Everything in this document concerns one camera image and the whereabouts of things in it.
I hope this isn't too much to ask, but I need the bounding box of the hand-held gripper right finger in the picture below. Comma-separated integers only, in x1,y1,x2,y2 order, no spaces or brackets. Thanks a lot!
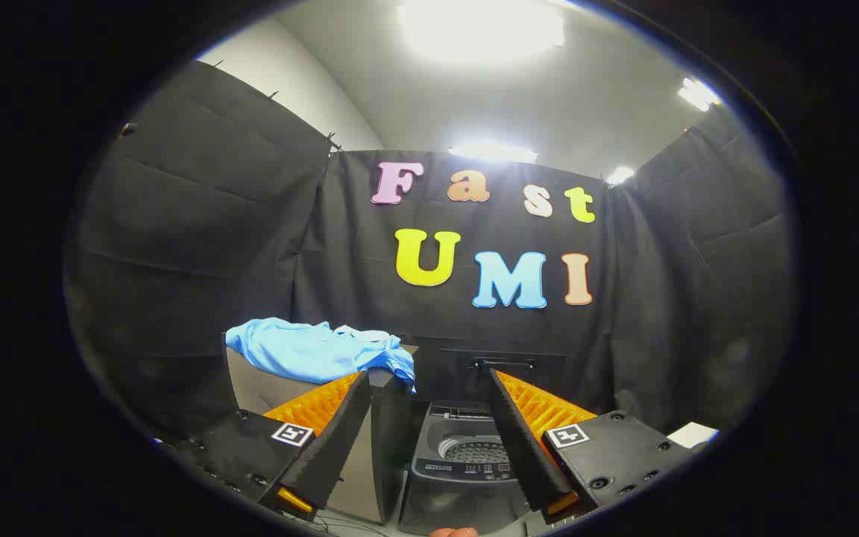
489,368,700,526

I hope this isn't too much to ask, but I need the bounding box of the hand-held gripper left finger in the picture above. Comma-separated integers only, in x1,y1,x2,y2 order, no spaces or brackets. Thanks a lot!
173,371,373,523

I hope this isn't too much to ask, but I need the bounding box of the grey washing machine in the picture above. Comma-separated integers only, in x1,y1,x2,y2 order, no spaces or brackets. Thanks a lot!
398,401,550,536

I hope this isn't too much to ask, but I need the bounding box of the light blue polo shirt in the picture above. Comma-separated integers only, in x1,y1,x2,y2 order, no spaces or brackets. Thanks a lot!
225,318,417,393

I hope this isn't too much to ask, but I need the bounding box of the grey cabinet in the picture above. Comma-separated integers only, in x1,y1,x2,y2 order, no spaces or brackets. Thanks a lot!
222,333,420,524

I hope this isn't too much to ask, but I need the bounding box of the large ceiling light panel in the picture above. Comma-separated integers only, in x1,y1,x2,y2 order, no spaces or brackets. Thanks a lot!
398,0,566,62

